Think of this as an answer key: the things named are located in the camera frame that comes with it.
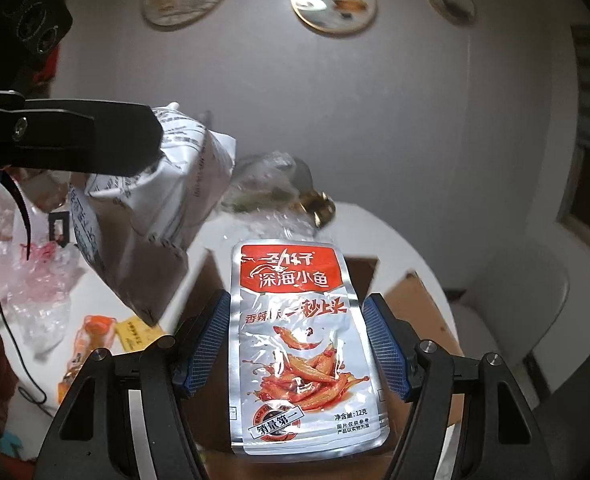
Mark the crumpled clear plastic wrap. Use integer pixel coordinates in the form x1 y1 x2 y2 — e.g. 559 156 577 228
220 210 321 246

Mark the silver red fish snack packet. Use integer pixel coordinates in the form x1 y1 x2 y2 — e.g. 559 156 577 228
229 241 391 457

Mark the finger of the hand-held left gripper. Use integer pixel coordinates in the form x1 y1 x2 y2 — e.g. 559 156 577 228
0 91 165 178

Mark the black rectangular frame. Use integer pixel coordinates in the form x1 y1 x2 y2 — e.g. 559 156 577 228
48 211 71 248

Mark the gold foil wrapper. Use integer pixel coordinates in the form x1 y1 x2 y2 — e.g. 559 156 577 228
297 192 337 228

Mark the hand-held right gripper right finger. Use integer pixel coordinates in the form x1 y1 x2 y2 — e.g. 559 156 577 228
362 292 558 480

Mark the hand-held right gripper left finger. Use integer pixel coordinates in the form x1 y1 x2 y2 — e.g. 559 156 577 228
34 289 232 480

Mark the small round wall picture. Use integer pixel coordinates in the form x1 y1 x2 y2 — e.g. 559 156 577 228
426 0 477 27

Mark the orange sausage snack packet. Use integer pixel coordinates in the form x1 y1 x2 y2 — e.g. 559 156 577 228
58 315 118 401

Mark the clear red print plastic bag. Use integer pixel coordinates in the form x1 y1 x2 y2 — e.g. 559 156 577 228
0 237 87 361

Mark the yellow snack packet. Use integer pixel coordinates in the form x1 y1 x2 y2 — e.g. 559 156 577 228
115 320 163 353

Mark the white chair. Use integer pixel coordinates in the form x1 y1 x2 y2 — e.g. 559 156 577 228
445 245 570 406

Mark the clear bag with greens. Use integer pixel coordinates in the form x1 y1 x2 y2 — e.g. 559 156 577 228
220 150 306 216

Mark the brown cardboard box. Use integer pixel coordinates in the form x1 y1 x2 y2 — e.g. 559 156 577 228
172 250 463 480

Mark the medium round wall picture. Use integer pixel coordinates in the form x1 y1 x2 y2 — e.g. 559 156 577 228
290 0 378 36

